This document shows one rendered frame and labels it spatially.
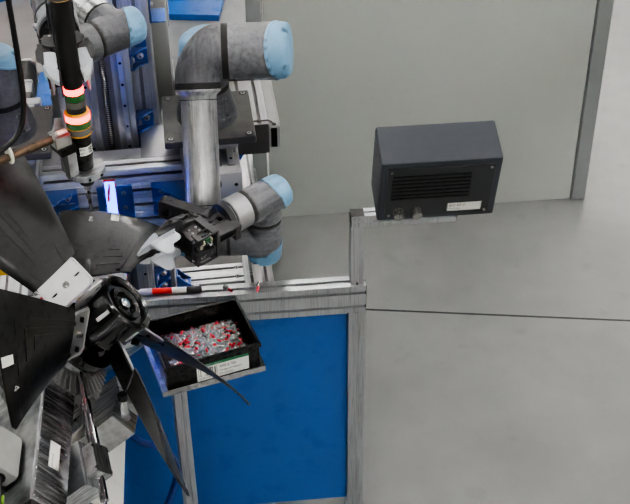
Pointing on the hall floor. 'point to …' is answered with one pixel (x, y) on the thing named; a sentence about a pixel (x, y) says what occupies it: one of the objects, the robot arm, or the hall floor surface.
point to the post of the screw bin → (184, 446)
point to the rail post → (355, 406)
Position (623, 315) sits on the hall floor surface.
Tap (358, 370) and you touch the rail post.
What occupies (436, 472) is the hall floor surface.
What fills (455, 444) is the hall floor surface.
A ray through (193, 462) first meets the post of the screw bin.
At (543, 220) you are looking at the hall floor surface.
